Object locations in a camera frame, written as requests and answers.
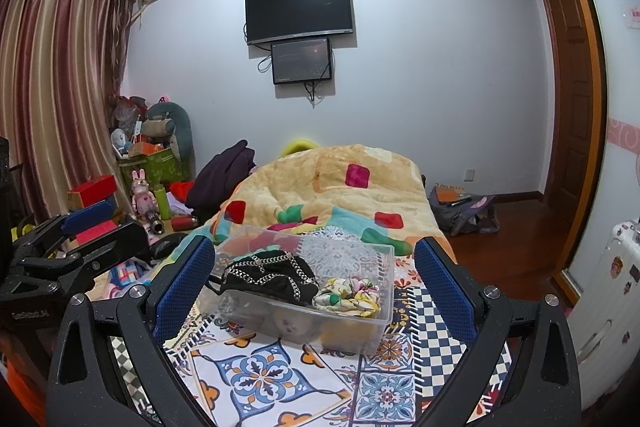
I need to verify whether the brown wooden door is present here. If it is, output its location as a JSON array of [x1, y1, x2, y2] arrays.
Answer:
[[537, 0, 603, 228]]

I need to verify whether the pink box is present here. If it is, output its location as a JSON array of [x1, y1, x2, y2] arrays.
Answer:
[[75, 222, 121, 243]]

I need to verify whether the striped red brown curtain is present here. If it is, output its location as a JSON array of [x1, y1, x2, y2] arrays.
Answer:
[[0, 0, 141, 228]]

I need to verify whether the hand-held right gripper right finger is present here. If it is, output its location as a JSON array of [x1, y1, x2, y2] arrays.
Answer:
[[414, 237, 581, 427]]

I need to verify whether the black chain print cloth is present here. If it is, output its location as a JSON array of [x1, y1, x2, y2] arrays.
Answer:
[[218, 249, 321, 306]]

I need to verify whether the red box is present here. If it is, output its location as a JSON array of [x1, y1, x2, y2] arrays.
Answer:
[[67, 175, 118, 208]]

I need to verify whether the grey purple backpack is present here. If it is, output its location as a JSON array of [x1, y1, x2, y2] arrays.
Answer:
[[429, 183, 501, 237]]

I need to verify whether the yellow green plush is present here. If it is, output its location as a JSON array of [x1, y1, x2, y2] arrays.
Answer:
[[280, 137, 318, 158]]

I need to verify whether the colourful printed cloth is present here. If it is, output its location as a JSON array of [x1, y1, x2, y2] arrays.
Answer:
[[107, 257, 161, 298]]

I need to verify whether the small wall monitor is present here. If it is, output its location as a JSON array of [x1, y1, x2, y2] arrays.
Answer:
[[271, 38, 334, 86]]

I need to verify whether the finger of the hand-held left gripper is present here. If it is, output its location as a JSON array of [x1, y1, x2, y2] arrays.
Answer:
[[75, 219, 151, 280], [11, 201, 117, 258]]

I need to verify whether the floral yellow scrunchie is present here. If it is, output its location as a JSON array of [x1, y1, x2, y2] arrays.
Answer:
[[312, 276, 382, 319]]

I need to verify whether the black pouch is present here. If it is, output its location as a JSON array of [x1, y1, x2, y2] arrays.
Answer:
[[150, 237, 186, 260]]

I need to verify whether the large wall television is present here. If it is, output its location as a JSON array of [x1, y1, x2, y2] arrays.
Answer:
[[245, 0, 355, 46]]

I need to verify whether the orange notebook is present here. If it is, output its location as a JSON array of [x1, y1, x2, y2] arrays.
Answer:
[[434, 185, 471, 206]]

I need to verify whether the clear plastic storage box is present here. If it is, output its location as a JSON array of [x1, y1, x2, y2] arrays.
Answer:
[[197, 224, 397, 355]]

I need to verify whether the black hanging cable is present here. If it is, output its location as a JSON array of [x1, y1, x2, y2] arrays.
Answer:
[[305, 79, 326, 108]]

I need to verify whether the white wardrobe door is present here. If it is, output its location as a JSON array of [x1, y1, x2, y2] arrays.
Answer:
[[552, 0, 640, 308]]

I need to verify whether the plastic bag with red contents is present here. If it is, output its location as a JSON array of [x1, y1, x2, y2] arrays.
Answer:
[[112, 96, 148, 132]]

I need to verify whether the dark purple coat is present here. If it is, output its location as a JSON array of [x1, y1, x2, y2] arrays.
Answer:
[[186, 139, 257, 220]]

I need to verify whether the yellow patchwork print blanket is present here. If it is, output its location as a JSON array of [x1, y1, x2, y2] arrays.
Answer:
[[207, 144, 448, 258]]

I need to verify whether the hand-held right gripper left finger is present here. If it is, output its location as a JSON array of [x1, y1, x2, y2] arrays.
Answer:
[[46, 236, 217, 427]]

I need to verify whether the white suitcase with stickers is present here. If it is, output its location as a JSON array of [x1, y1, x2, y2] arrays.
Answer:
[[570, 219, 640, 378]]

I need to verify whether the patterned tile print bedsheet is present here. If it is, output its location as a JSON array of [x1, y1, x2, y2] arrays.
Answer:
[[107, 227, 516, 427]]

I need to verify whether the green storage box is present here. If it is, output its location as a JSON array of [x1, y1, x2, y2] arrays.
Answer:
[[118, 146, 193, 192]]

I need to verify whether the red plush cushion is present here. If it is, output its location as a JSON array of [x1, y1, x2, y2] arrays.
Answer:
[[170, 181, 198, 202]]

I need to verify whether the pink rabbit doll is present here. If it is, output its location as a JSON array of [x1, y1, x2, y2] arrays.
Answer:
[[131, 169, 158, 218]]

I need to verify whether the green bottle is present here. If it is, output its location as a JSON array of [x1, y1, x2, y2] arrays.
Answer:
[[152, 187, 171, 220]]

